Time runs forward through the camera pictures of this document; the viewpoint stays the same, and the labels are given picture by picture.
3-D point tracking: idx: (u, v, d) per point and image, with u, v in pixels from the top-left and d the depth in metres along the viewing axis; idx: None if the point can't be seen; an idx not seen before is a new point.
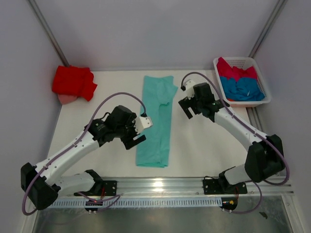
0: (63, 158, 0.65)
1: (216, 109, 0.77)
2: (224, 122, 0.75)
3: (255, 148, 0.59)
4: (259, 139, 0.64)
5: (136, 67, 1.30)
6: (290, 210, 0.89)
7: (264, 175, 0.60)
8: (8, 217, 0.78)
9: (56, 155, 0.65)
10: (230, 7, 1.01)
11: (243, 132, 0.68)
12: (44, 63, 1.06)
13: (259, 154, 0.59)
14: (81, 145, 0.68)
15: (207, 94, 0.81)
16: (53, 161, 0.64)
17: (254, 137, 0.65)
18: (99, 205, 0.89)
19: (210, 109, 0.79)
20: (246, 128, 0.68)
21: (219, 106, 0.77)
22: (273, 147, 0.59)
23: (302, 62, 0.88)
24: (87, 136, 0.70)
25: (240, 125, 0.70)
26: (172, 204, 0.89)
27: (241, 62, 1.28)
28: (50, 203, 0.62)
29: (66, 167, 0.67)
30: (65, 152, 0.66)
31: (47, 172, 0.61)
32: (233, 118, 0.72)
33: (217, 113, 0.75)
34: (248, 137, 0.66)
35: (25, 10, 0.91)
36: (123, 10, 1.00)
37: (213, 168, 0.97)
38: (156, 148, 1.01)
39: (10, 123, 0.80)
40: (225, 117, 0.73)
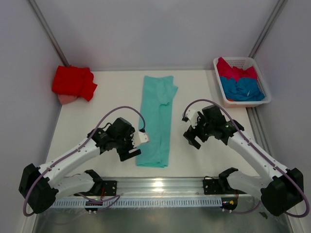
0: (67, 161, 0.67)
1: (230, 133, 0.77)
2: (239, 148, 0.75)
3: (276, 185, 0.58)
4: (280, 174, 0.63)
5: (136, 67, 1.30)
6: (291, 212, 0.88)
7: (283, 209, 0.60)
8: (9, 217, 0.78)
9: (60, 157, 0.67)
10: (230, 6, 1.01)
11: (261, 164, 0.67)
12: (44, 63, 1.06)
13: (280, 191, 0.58)
14: (84, 151, 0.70)
15: (218, 114, 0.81)
16: (57, 164, 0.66)
17: (274, 170, 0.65)
18: (99, 205, 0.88)
19: (222, 132, 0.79)
20: (265, 159, 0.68)
21: (233, 128, 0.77)
22: (294, 183, 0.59)
23: (302, 62, 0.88)
24: (91, 141, 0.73)
25: (257, 154, 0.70)
26: (172, 204, 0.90)
27: (241, 62, 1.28)
28: (46, 205, 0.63)
29: (69, 171, 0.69)
30: (69, 156, 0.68)
31: (51, 173, 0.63)
32: (250, 145, 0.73)
33: (232, 138, 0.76)
34: (267, 170, 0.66)
35: (25, 10, 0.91)
36: (123, 10, 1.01)
37: (213, 168, 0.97)
38: (156, 148, 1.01)
39: (10, 122, 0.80)
40: (240, 143, 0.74)
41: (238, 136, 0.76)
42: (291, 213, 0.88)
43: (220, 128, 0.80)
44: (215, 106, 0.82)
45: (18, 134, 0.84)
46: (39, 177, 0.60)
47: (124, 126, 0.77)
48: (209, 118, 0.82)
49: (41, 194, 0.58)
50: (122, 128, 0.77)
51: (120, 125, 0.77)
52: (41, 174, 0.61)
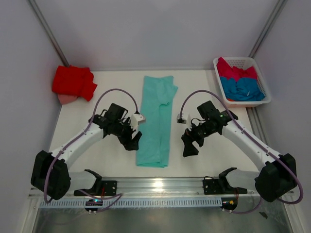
0: (77, 143, 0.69)
1: (224, 122, 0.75)
2: (233, 136, 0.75)
3: (268, 170, 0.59)
4: (272, 159, 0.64)
5: (136, 67, 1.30)
6: (287, 200, 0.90)
7: (276, 195, 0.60)
8: (9, 217, 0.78)
9: (69, 140, 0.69)
10: (230, 6, 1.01)
11: (255, 150, 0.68)
12: (44, 63, 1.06)
13: (272, 175, 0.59)
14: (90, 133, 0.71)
15: (212, 108, 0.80)
16: (68, 146, 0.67)
17: (267, 156, 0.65)
18: (99, 205, 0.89)
19: (217, 122, 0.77)
20: (258, 146, 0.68)
21: (227, 117, 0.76)
22: (286, 168, 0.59)
23: (302, 62, 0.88)
24: (94, 125, 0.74)
25: (251, 141, 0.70)
26: (172, 204, 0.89)
27: (241, 62, 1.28)
28: (64, 191, 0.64)
29: (79, 154, 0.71)
30: (77, 138, 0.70)
31: (64, 155, 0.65)
32: (243, 133, 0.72)
33: (226, 126, 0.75)
34: (259, 156, 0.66)
35: (25, 10, 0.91)
36: (123, 10, 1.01)
37: (213, 168, 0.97)
38: (156, 148, 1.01)
39: (10, 123, 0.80)
40: (234, 131, 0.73)
41: (233, 124, 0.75)
42: (287, 199, 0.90)
43: (214, 118, 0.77)
44: (207, 102, 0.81)
45: (18, 134, 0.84)
46: (54, 159, 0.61)
47: (120, 110, 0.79)
48: (204, 114, 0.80)
49: (60, 174, 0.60)
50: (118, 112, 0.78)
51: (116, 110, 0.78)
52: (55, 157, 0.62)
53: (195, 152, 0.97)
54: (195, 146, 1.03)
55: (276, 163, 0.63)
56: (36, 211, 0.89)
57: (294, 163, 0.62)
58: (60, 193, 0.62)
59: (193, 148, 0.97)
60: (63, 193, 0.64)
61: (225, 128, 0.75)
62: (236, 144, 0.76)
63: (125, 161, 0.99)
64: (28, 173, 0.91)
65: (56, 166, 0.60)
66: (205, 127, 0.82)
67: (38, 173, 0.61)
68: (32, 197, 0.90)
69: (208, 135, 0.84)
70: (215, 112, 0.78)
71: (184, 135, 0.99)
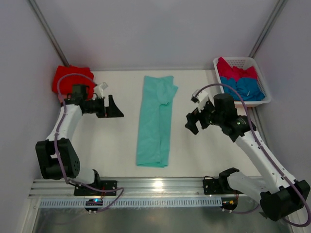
0: (65, 124, 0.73)
1: (240, 132, 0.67)
2: (247, 149, 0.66)
3: (281, 195, 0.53)
4: (287, 184, 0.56)
5: (136, 67, 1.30)
6: (294, 221, 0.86)
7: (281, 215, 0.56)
8: (8, 217, 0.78)
9: (57, 124, 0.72)
10: (231, 6, 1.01)
11: (269, 171, 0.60)
12: (44, 63, 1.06)
13: (284, 201, 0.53)
14: (71, 112, 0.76)
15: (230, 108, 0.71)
16: (59, 128, 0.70)
17: (281, 179, 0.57)
18: (99, 205, 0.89)
19: (232, 128, 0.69)
20: (273, 166, 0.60)
21: (244, 125, 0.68)
22: (299, 194, 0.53)
23: (303, 62, 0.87)
24: (69, 107, 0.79)
25: (267, 159, 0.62)
26: (172, 204, 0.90)
27: (241, 62, 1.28)
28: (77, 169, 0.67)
29: (70, 132, 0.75)
30: (62, 121, 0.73)
31: (61, 134, 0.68)
32: (260, 149, 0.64)
33: (242, 137, 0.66)
34: (273, 178, 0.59)
35: (25, 10, 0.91)
36: (123, 10, 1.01)
37: (214, 168, 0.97)
38: (156, 148, 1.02)
39: (10, 122, 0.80)
40: (250, 145, 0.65)
41: (250, 136, 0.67)
42: (294, 221, 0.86)
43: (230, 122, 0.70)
44: (229, 97, 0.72)
45: (18, 134, 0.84)
46: (56, 142, 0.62)
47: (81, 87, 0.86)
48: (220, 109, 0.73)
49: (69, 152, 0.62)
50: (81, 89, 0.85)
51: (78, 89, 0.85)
52: (55, 140, 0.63)
53: (195, 132, 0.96)
54: (195, 146, 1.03)
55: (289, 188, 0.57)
56: (37, 211, 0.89)
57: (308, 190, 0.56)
58: (76, 170, 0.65)
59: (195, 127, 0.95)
60: (77, 169, 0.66)
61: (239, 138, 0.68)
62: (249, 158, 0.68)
63: (125, 161, 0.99)
64: (28, 172, 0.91)
65: (60, 145, 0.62)
66: (218, 124, 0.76)
67: (46, 162, 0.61)
68: (32, 197, 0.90)
69: (213, 124, 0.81)
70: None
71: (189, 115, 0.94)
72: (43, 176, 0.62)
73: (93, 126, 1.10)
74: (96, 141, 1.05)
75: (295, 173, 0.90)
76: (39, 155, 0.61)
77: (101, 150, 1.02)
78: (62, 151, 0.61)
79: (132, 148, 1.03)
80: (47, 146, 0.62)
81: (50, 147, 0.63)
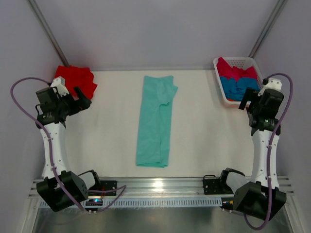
0: (57, 151, 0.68)
1: (262, 127, 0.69)
2: (256, 141, 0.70)
3: (253, 186, 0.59)
4: (266, 184, 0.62)
5: (136, 67, 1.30)
6: None
7: (242, 208, 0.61)
8: (8, 218, 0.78)
9: (49, 154, 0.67)
10: (230, 6, 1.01)
11: (259, 167, 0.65)
12: (44, 63, 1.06)
13: (252, 193, 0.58)
14: (56, 134, 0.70)
15: (271, 107, 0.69)
16: (54, 159, 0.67)
17: (264, 178, 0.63)
18: (99, 205, 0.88)
19: (257, 121, 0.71)
20: (266, 165, 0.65)
21: (270, 126, 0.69)
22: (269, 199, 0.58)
23: (303, 62, 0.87)
24: (48, 125, 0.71)
25: (265, 158, 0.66)
26: (172, 204, 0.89)
27: (241, 62, 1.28)
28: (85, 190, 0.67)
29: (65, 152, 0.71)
30: (52, 148, 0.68)
31: (59, 167, 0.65)
32: (267, 147, 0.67)
33: (259, 131, 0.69)
34: (259, 174, 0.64)
35: (25, 10, 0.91)
36: (123, 10, 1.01)
37: (213, 168, 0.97)
38: (156, 148, 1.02)
39: (10, 123, 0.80)
40: (262, 141, 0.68)
41: (267, 135, 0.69)
42: None
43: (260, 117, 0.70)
44: (279, 97, 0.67)
45: (18, 134, 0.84)
46: (58, 178, 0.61)
47: (48, 97, 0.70)
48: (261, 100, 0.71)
49: (73, 183, 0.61)
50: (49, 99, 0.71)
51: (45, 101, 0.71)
52: (56, 175, 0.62)
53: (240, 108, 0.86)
54: (195, 146, 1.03)
55: (267, 190, 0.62)
56: (37, 211, 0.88)
57: (281, 204, 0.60)
58: (85, 192, 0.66)
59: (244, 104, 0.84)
60: (85, 188, 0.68)
61: (257, 131, 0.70)
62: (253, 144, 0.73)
63: (125, 161, 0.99)
64: (29, 173, 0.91)
65: (63, 180, 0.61)
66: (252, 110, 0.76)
67: (53, 199, 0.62)
68: (32, 197, 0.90)
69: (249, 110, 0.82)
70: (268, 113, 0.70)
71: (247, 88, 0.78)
72: (54, 210, 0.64)
73: (93, 126, 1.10)
74: (96, 141, 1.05)
75: (295, 173, 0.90)
76: (44, 195, 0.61)
77: (101, 150, 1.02)
78: (67, 185, 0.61)
79: (132, 148, 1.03)
80: (50, 182, 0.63)
81: (52, 182, 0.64)
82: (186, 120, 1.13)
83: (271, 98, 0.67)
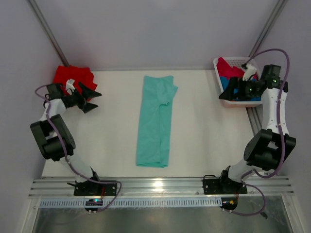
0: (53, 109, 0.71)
1: (270, 85, 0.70)
2: (266, 98, 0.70)
3: (265, 132, 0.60)
4: (277, 131, 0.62)
5: (136, 67, 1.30)
6: None
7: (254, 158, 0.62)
8: (8, 217, 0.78)
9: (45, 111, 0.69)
10: (230, 6, 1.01)
11: (270, 117, 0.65)
12: (44, 62, 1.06)
13: (264, 140, 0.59)
14: (56, 102, 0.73)
15: (273, 73, 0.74)
16: (49, 113, 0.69)
17: (275, 126, 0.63)
18: (99, 205, 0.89)
19: (265, 82, 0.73)
20: (276, 115, 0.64)
21: (278, 85, 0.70)
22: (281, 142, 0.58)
23: (303, 62, 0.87)
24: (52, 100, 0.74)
25: (274, 108, 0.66)
26: (172, 204, 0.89)
27: (241, 62, 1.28)
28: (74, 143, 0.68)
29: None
30: (49, 108, 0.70)
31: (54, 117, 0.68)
32: (276, 102, 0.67)
33: (267, 90, 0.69)
34: (269, 123, 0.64)
35: (25, 9, 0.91)
36: (123, 10, 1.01)
37: (213, 167, 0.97)
38: (156, 148, 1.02)
39: (10, 122, 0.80)
40: (270, 97, 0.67)
41: (276, 91, 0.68)
42: None
43: (266, 79, 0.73)
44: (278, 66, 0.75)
45: (18, 134, 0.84)
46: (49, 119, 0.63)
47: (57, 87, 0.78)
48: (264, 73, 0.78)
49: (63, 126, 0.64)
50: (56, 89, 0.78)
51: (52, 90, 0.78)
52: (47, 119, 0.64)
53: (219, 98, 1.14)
54: (195, 146, 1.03)
55: (278, 136, 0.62)
56: (37, 211, 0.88)
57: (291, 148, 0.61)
58: (73, 143, 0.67)
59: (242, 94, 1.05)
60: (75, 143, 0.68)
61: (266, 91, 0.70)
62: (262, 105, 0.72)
63: (124, 162, 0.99)
64: (28, 172, 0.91)
65: (54, 120, 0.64)
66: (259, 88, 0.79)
67: (43, 140, 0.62)
68: (33, 197, 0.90)
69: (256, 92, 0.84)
70: (272, 76, 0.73)
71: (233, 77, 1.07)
72: (44, 157, 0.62)
73: (93, 126, 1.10)
74: (96, 141, 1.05)
75: (295, 173, 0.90)
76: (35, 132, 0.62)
77: (102, 150, 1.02)
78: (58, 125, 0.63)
79: (132, 148, 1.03)
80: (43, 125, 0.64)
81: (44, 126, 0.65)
82: (186, 120, 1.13)
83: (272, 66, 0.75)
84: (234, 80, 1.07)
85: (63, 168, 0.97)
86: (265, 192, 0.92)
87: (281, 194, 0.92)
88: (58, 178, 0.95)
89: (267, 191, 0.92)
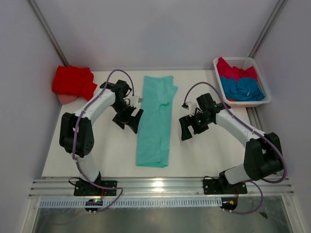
0: (95, 106, 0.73)
1: (217, 110, 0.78)
2: (224, 122, 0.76)
3: (252, 144, 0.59)
4: (257, 136, 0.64)
5: (136, 67, 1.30)
6: None
7: (262, 173, 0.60)
8: (8, 217, 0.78)
9: (88, 103, 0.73)
10: (230, 6, 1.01)
11: (241, 130, 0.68)
12: (44, 63, 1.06)
13: (257, 150, 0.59)
14: (105, 96, 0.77)
15: (209, 101, 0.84)
16: (87, 108, 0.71)
17: (252, 134, 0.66)
18: (99, 205, 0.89)
19: (212, 111, 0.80)
20: (245, 126, 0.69)
21: (221, 107, 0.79)
22: (270, 143, 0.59)
23: (302, 62, 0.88)
24: (106, 91, 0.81)
25: (239, 124, 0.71)
26: (172, 204, 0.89)
27: (241, 62, 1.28)
28: (89, 148, 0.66)
29: (96, 115, 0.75)
30: (94, 102, 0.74)
31: (87, 113, 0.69)
32: (233, 118, 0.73)
33: (218, 114, 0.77)
34: (245, 135, 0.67)
35: (25, 10, 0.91)
36: (123, 10, 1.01)
37: (213, 167, 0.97)
38: (156, 148, 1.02)
39: (10, 123, 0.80)
40: (225, 117, 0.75)
41: (224, 111, 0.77)
42: None
43: (209, 108, 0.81)
44: (205, 94, 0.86)
45: (18, 134, 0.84)
46: (79, 119, 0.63)
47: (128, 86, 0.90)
48: (201, 105, 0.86)
49: (86, 132, 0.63)
50: (125, 86, 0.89)
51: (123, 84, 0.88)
52: (79, 116, 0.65)
53: (181, 140, 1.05)
54: (195, 145, 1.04)
55: (260, 139, 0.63)
56: (37, 211, 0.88)
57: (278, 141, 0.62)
58: (87, 149, 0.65)
59: (188, 133, 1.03)
60: (90, 149, 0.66)
61: (217, 117, 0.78)
62: (227, 130, 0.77)
63: (124, 162, 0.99)
64: (29, 172, 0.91)
65: (82, 123, 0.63)
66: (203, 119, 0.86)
67: (65, 132, 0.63)
68: (33, 197, 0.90)
69: (202, 123, 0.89)
70: (212, 104, 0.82)
71: (181, 119, 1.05)
72: (60, 144, 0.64)
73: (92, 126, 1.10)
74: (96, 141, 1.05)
75: (295, 173, 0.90)
76: (62, 124, 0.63)
77: (101, 150, 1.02)
78: (80, 128, 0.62)
79: (132, 148, 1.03)
80: (72, 119, 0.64)
81: (73, 121, 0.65)
82: None
83: (202, 97, 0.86)
84: (183, 121, 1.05)
85: (63, 168, 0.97)
86: (265, 192, 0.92)
87: (281, 194, 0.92)
88: (58, 179, 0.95)
89: (267, 192, 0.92)
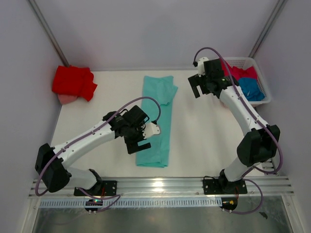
0: (80, 143, 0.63)
1: (224, 86, 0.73)
2: (230, 102, 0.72)
3: (252, 135, 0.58)
4: (259, 127, 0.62)
5: (136, 66, 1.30)
6: None
7: (253, 160, 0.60)
8: (8, 217, 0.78)
9: (75, 138, 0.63)
10: (230, 6, 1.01)
11: (245, 117, 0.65)
12: (44, 63, 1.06)
13: (255, 141, 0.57)
14: (98, 134, 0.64)
15: (217, 69, 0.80)
16: (71, 145, 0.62)
17: (254, 123, 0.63)
18: (99, 205, 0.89)
19: (217, 84, 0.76)
20: (249, 113, 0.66)
21: (228, 83, 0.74)
22: (270, 135, 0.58)
23: (303, 62, 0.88)
24: (107, 125, 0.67)
25: (244, 108, 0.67)
26: (172, 204, 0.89)
27: (241, 62, 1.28)
28: (61, 186, 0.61)
29: (83, 153, 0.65)
30: (83, 138, 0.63)
31: (64, 154, 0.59)
32: (239, 100, 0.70)
33: (224, 90, 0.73)
34: (248, 123, 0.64)
35: (25, 10, 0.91)
36: (123, 10, 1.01)
37: (213, 167, 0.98)
38: (156, 148, 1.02)
39: (11, 122, 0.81)
40: (231, 97, 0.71)
41: (231, 89, 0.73)
42: None
43: (215, 80, 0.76)
44: (215, 59, 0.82)
45: (18, 134, 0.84)
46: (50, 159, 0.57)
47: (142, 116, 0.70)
48: (208, 72, 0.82)
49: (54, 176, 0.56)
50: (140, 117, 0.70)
51: (138, 112, 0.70)
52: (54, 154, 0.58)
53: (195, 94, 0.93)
54: (195, 145, 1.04)
55: (262, 130, 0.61)
56: (36, 212, 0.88)
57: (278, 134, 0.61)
58: (55, 188, 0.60)
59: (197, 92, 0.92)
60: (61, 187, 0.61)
61: (222, 91, 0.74)
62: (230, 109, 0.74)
63: (124, 163, 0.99)
64: (28, 172, 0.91)
65: (52, 166, 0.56)
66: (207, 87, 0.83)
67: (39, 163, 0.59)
68: (32, 197, 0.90)
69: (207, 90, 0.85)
70: (219, 72, 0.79)
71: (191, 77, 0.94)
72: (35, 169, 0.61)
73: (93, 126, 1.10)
74: None
75: (295, 173, 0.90)
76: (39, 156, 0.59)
77: (101, 150, 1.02)
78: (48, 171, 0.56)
79: None
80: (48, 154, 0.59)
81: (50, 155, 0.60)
82: (182, 122, 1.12)
83: (211, 63, 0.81)
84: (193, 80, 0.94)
85: None
86: (265, 192, 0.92)
87: (281, 194, 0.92)
88: None
89: (267, 192, 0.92)
